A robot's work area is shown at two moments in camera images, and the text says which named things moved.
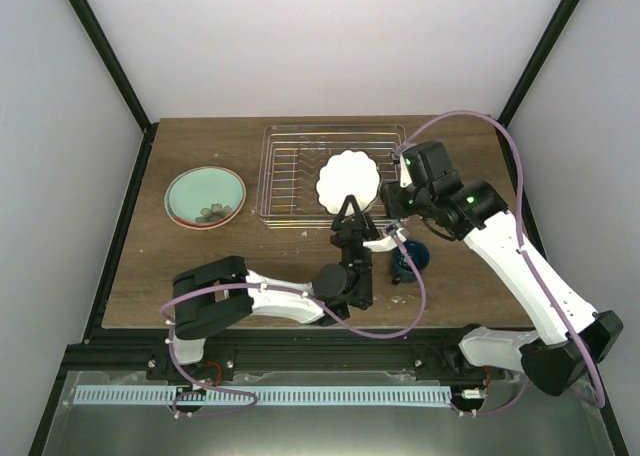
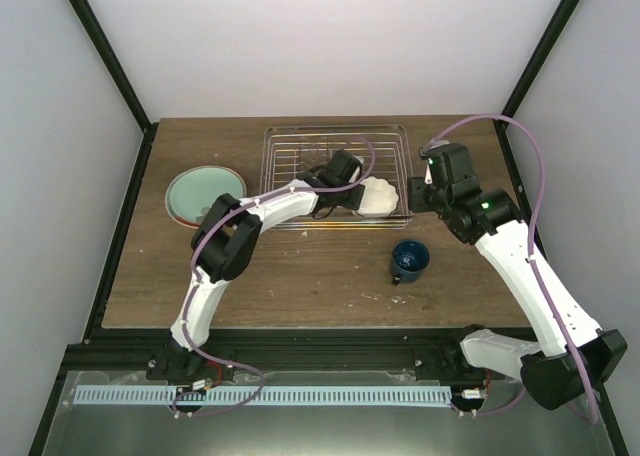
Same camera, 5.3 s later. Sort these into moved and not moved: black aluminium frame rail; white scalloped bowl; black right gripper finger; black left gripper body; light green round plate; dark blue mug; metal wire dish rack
Moved: white scalloped bowl; black right gripper finger; black left gripper body
Not moved: light green round plate; black aluminium frame rail; dark blue mug; metal wire dish rack
